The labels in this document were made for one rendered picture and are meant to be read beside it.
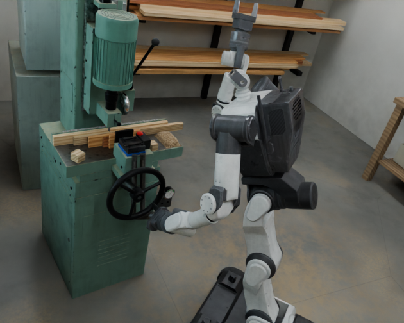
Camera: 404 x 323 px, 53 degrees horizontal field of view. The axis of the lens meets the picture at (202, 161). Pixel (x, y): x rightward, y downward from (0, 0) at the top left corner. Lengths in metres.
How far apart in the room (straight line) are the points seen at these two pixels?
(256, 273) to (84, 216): 0.86
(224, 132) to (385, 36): 3.69
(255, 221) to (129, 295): 1.02
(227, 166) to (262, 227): 0.45
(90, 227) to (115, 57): 0.85
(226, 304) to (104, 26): 1.51
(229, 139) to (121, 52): 0.64
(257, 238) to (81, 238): 0.88
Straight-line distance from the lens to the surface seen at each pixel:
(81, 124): 2.19
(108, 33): 1.77
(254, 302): 2.13
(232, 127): 1.41
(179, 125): 2.22
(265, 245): 1.88
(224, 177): 1.43
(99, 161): 1.90
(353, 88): 5.18
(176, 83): 4.76
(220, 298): 2.34
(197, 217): 1.56
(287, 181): 1.67
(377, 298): 3.07
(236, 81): 1.57
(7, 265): 2.69
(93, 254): 2.28
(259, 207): 1.73
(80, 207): 2.02
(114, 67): 1.81
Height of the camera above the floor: 1.96
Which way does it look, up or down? 32 degrees down
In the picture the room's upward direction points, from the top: 13 degrees clockwise
